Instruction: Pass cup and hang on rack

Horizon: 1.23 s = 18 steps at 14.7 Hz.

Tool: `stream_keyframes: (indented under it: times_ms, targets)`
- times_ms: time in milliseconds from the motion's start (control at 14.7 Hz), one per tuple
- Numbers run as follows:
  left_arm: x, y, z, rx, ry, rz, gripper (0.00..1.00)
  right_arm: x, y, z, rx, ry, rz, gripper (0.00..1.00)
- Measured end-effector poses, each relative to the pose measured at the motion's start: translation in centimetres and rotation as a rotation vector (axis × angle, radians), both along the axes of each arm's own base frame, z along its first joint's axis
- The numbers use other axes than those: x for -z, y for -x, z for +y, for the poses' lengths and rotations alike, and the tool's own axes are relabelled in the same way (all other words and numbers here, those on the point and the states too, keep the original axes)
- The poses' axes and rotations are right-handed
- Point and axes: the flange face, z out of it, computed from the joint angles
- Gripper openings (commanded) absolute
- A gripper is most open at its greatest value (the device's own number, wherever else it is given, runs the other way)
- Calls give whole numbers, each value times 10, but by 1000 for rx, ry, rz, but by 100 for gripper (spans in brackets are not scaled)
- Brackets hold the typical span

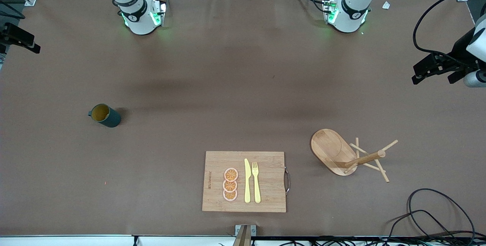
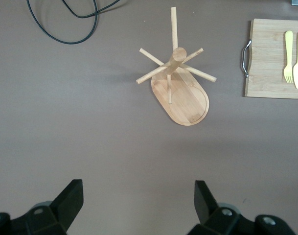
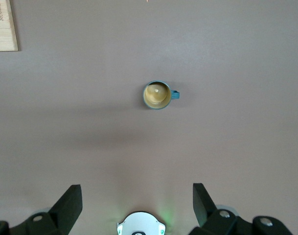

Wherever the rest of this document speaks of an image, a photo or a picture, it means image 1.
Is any yellow plastic knife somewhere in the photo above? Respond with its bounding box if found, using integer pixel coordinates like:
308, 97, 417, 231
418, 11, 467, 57
244, 158, 252, 204

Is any black looped cable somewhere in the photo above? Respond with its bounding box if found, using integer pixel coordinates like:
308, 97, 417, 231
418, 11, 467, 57
387, 210, 458, 238
407, 188, 476, 239

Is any black cable bundle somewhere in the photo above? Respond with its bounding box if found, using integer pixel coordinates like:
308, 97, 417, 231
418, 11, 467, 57
258, 237, 486, 246

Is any wooden cup rack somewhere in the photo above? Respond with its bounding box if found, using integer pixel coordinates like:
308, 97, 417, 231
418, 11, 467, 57
311, 128, 399, 183

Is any white table edge rail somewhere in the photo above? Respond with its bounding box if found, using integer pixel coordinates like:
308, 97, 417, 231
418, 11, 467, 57
0, 235, 486, 246

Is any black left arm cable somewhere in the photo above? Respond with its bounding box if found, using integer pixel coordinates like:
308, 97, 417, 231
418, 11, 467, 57
413, 0, 486, 68

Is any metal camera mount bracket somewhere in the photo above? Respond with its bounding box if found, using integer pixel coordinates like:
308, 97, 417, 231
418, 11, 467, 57
235, 224, 257, 246

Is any yellow plastic fork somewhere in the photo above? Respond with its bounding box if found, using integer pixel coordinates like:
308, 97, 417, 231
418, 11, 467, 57
252, 162, 262, 204

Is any dark teal cup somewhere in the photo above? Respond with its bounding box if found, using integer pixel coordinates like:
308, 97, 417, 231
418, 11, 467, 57
88, 104, 122, 128

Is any bamboo cutting board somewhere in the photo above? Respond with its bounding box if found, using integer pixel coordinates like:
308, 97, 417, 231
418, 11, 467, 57
202, 151, 291, 213

